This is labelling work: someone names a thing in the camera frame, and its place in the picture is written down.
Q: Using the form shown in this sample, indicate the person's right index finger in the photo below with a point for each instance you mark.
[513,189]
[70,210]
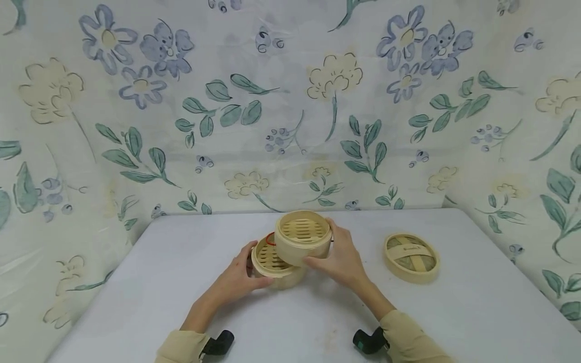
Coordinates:
[336,231]

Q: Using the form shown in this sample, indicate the red rubber band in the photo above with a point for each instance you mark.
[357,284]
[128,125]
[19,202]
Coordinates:
[270,240]

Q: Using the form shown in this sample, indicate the black wrist band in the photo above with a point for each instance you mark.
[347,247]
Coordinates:
[368,341]
[218,343]

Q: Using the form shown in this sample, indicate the bamboo steamer basket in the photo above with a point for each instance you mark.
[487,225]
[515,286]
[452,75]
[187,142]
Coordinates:
[268,259]
[300,237]

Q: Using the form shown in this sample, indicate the person's right thumb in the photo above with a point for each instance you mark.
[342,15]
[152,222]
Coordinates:
[315,261]

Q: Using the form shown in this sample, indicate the person's left thumb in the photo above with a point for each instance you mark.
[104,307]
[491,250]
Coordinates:
[262,283]

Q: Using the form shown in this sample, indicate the person's left forearm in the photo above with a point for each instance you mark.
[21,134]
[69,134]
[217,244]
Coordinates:
[195,322]

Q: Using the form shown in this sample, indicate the bamboo steamer lid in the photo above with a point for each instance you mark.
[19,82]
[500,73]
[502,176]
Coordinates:
[411,255]

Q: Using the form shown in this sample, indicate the person's left index finger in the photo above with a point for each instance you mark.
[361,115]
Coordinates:
[248,251]

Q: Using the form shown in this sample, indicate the person's left hand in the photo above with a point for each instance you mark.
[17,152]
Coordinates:
[236,278]

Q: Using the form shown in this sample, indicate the person's right forearm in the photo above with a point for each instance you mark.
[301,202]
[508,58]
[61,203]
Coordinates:
[399,327]

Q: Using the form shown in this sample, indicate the person's right hand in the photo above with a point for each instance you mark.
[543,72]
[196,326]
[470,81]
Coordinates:
[345,262]

